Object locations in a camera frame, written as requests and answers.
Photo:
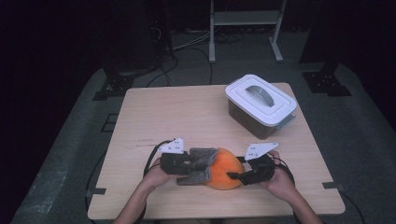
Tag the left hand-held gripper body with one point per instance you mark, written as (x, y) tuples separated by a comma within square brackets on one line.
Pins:
[(174, 163)]

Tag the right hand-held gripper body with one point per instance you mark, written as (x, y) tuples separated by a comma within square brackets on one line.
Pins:
[(263, 169)]

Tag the orange fruit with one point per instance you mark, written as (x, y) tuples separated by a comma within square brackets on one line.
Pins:
[(224, 168)]

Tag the smoky transparent storage box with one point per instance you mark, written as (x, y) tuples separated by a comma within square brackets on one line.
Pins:
[(249, 121)]

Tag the white-lidded plastic container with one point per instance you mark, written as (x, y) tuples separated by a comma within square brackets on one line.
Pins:
[(280, 109)]

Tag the person's right hand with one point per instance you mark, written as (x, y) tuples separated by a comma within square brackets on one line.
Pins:
[(281, 183)]

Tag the person's left hand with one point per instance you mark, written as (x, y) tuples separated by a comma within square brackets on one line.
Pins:
[(154, 179)]

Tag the black tape strip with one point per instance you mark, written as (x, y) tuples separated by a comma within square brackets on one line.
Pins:
[(333, 185), (96, 191)]

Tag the black stand base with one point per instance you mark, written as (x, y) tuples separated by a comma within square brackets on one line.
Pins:
[(327, 82), (118, 84)]

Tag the white metal stand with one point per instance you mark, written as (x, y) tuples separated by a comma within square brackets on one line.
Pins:
[(246, 17)]

